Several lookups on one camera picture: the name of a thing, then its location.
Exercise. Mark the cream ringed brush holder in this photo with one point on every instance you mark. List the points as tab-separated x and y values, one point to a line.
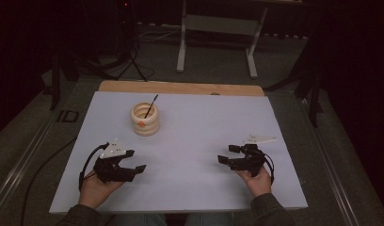
145	125

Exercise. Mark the person's left hand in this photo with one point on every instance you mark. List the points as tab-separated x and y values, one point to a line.
94	193

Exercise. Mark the black metal stand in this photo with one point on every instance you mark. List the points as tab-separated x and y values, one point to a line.
314	100
55	84

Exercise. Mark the black makeup brush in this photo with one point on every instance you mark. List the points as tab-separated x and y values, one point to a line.
151	106

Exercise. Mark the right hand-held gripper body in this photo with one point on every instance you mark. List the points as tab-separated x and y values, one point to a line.
251	161

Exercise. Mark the person's right hand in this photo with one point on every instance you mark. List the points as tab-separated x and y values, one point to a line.
259	185

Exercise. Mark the aluminium floor rail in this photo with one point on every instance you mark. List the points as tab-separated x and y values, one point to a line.
331	163
20	164

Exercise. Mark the white metal desk frame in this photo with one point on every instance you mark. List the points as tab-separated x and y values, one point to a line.
218	24

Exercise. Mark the black tripod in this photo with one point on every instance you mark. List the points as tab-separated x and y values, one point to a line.
130	47

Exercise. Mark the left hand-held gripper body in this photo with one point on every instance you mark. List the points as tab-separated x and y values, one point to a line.
113	172

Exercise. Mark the black rectangular floor bracket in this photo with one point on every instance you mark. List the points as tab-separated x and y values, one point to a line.
67	116

